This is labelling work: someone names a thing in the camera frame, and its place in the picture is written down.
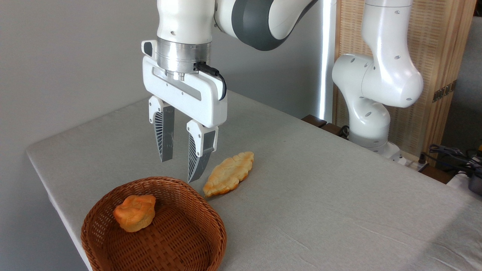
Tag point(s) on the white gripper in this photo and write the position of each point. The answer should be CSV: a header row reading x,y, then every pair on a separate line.
x,y
180,94

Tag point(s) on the small orange bread roll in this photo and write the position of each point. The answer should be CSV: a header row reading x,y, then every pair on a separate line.
x,y
135,212

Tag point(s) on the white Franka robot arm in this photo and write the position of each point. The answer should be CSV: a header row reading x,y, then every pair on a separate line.
x,y
378,75

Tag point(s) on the long pale braided bread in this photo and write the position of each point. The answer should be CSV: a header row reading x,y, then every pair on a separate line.
x,y
229,173

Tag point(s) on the brown woven wicker basket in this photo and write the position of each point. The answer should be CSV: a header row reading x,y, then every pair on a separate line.
x,y
173,241

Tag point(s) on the dark brown wooden block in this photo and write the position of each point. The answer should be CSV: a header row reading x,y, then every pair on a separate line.
x,y
314,120
333,129

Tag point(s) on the brass screen hinge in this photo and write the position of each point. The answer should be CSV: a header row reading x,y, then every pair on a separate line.
x,y
444,91

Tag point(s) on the wooden slatted folding screen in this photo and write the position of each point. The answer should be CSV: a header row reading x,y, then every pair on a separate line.
x,y
433,37

